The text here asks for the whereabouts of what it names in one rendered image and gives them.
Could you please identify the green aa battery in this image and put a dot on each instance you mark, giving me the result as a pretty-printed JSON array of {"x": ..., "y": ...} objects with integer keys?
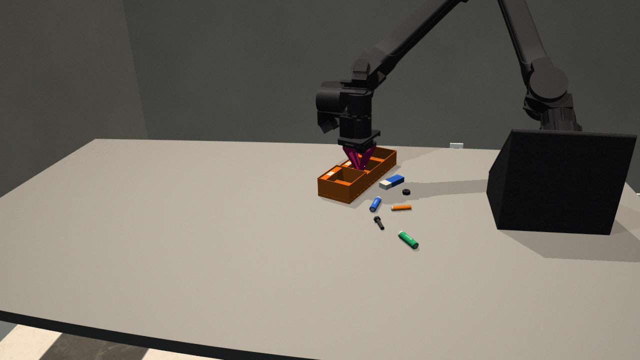
[{"x": 408, "y": 240}]

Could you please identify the blue aa battery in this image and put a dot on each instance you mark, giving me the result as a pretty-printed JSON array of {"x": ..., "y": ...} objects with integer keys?
[{"x": 375, "y": 204}]

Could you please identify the blue rectangular block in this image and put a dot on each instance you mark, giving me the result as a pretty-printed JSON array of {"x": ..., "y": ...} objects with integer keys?
[{"x": 391, "y": 182}]

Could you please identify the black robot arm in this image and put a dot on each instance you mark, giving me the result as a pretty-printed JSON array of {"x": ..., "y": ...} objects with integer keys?
[{"x": 546, "y": 99}]

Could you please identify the orange rack of three bins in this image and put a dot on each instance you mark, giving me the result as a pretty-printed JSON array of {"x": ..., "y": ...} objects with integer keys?
[{"x": 344, "y": 184}]

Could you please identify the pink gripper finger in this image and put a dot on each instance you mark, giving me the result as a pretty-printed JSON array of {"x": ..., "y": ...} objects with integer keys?
[
  {"x": 356, "y": 157},
  {"x": 348, "y": 152}
]

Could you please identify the black hex bolt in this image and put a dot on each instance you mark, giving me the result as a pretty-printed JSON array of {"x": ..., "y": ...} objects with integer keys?
[{"x": 377, "y": 220}]

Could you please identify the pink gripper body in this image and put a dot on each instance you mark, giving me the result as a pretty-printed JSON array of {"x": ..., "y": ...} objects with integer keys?
[{"x": 363, "y": 134}]

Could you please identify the orange battery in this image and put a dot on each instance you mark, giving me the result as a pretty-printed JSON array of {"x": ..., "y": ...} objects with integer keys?
[{"x": 401, "y": 207}]

